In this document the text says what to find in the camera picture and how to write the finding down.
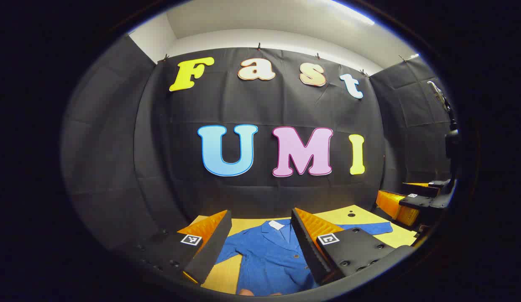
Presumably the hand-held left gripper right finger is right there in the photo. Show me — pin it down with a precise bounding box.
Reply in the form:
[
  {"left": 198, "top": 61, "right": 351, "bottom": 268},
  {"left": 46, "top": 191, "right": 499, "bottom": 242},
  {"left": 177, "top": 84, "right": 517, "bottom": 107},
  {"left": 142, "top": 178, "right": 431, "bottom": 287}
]
[{"left": 291, "top": 207, "right": 413, "bottom": 286}]

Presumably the blue corduroy shirt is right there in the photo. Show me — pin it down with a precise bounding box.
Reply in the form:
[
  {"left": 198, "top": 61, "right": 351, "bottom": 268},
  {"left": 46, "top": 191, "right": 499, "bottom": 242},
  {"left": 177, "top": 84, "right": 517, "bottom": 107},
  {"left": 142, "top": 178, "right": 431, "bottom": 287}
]
[{"left": 214, "top": 219, "right": 394, "bottom": 297}]

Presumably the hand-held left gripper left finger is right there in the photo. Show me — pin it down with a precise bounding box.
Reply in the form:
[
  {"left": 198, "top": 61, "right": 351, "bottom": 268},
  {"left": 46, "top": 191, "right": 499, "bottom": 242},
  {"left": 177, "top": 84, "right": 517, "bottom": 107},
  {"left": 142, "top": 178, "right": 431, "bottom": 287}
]
[{"left": 126, "top": 210, "right": 233, "bottom": 286}]

